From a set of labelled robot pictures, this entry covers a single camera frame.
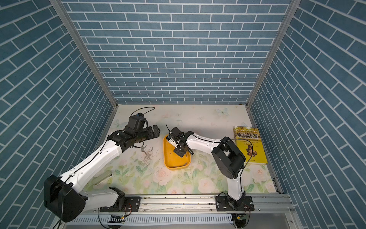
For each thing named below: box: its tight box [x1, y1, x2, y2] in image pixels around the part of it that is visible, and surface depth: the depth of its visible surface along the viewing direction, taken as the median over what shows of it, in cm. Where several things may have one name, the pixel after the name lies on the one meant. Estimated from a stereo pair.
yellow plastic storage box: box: [162, 135, 192, 171], surface depth 90 cm
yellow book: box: [233, 125, 268, 164], surface depth 100 cm
